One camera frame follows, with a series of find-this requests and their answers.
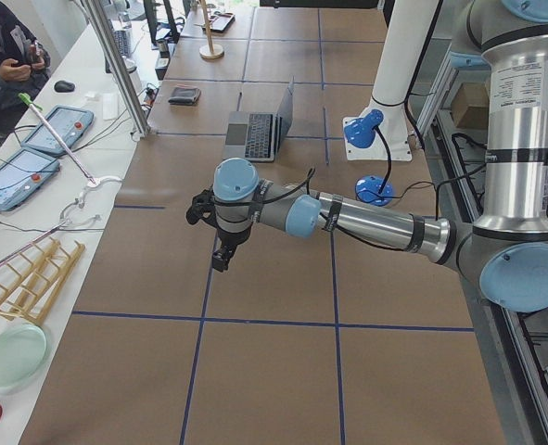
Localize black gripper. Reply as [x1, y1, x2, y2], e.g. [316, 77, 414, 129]
[211, 230, 250, 272]

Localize grey laptop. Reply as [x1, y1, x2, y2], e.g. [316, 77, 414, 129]
[222, 77, 295, 163]

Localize blue desk lamp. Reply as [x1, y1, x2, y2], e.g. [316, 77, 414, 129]
[343, 108, 394, 207]

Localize folded grey pink cloth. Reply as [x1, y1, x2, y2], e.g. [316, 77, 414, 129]
[168, 85, 201, 106]

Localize wooden dish rack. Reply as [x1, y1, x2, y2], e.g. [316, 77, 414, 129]
[0, 237, 85, 326]

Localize far teach pendant tablet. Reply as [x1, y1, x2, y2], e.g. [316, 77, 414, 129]
[20, 106, 95, 157]

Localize teach pendant tablet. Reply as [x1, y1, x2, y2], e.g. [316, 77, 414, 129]
[20, 106, 95, 157]
[0, 148, 60, 211]

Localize wooden mug tree stand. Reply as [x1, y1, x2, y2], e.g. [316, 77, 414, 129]
[199, 0, 224, 60]

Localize near teach pendant tablet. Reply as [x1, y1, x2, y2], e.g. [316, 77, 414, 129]
[0, 148, 60, 211]

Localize pale green plate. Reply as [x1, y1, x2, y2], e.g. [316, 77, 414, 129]
[0, 324, 47, 388]

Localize black computer mouse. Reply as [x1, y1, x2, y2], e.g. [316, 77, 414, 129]
[54, 80, 75, 93]

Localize metal rod green tip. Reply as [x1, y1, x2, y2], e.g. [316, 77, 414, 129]
[18, 93, 97, 185]

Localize seated person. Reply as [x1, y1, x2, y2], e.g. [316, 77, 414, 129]
[0, 1, 50, 135]

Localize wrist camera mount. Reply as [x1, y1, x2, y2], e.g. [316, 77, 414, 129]
[185, 188, 217, 228]

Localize aluminium frame post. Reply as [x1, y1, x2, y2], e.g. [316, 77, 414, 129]
[83, 0, 150, 138]

